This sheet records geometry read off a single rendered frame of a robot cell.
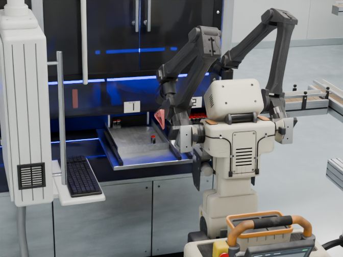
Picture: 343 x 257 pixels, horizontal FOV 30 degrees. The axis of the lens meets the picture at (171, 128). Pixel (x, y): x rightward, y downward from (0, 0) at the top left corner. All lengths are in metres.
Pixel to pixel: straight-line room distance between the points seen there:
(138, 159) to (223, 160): 0.62
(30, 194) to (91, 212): 0.78
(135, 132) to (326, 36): 6.02
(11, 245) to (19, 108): 1.12
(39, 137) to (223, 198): 0.81
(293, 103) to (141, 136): 0.98
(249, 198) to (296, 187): 2.15
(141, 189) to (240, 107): 1.16
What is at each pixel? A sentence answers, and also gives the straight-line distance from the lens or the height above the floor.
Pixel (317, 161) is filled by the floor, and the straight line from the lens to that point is 5.36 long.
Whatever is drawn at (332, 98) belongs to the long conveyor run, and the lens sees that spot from 3.94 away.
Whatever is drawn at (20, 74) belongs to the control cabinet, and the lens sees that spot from 2.62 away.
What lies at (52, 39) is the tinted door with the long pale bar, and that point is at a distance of 3.17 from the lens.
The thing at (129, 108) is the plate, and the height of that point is 1.01.
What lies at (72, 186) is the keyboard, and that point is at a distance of 2.94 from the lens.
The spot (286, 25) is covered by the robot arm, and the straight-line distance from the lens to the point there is 2.78.
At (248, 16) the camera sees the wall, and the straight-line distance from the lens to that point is 8.52.
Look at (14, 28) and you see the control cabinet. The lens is 2.69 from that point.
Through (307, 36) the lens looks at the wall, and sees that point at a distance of 8.96.
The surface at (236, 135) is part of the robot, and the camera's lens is 2.54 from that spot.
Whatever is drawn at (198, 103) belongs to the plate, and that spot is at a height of 1.01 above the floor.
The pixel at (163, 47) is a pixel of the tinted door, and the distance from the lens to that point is 3.29.
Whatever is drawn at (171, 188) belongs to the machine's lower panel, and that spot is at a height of 0.52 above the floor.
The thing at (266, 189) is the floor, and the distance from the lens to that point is 4.80.
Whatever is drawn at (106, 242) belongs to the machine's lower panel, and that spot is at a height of 0.22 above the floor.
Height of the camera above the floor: 2.16
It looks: 22 degrees down
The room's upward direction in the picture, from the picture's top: 2 degrees clockwise
